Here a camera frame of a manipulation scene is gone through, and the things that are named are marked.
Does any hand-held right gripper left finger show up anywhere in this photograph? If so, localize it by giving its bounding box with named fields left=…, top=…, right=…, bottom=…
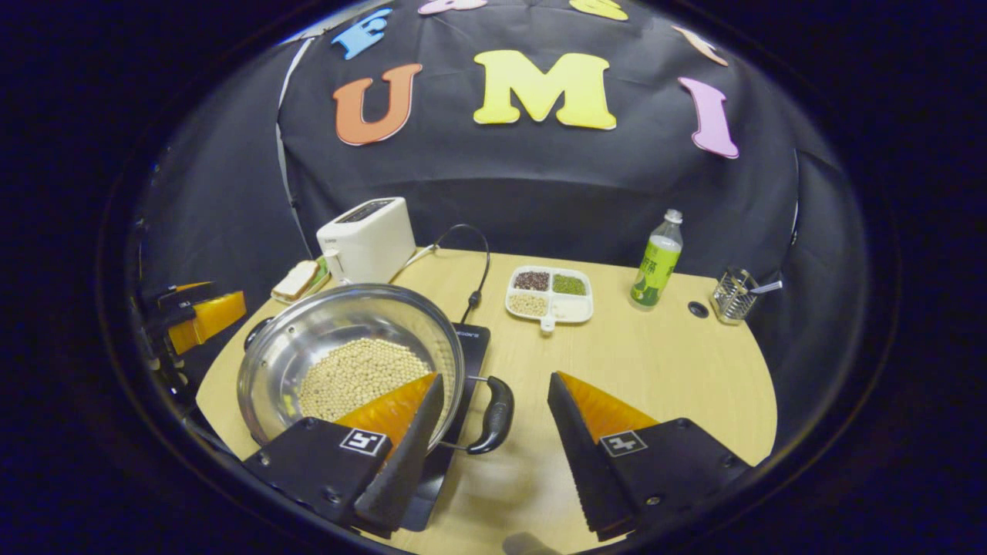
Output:
left=243, top=374, right=446, bottom=539

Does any black power cable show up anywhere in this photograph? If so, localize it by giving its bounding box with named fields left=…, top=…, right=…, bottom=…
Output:
left=432, top=224, right=492, bottom=325

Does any green label drink bottle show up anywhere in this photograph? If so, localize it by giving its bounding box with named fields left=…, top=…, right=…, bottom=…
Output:
left=630, top=209, right=685, bottom=311

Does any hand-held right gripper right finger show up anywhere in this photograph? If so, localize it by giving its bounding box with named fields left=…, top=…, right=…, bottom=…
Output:
left=547, top=371, right=753, bottom=542

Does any black induction cooktop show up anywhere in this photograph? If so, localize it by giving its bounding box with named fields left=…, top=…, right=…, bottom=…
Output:
left=399, top=324, right=493, bottom=533

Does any white divided grain tray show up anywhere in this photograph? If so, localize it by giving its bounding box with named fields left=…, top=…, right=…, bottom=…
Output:
left=505, top=266, right=595, bottom=332

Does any pile of soybeans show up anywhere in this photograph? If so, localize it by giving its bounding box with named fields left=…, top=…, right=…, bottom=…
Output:
left=298, top=338, right=433, bottom=422

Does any bread slice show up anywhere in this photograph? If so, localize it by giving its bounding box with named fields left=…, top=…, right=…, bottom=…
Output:
left=272, top=261, right=319, bottom=301

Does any black backdrop cloth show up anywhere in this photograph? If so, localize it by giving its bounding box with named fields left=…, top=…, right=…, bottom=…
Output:
left=135, top=0, right=876, bottom=463

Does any stainless steel pot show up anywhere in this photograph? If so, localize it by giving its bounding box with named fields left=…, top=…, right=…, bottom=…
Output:
left=237, top=283, right=515, bottom=456

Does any white toaster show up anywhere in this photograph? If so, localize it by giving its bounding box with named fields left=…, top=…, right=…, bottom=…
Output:
left=316, top=197, right=417, bottom=284

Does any white power cable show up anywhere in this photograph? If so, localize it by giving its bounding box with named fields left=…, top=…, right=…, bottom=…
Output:
left=393, top=245, right=437, bottom=283

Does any wire utensil holder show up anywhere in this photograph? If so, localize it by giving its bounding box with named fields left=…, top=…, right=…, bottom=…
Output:
left=709, top=267, right=758, bottom=325

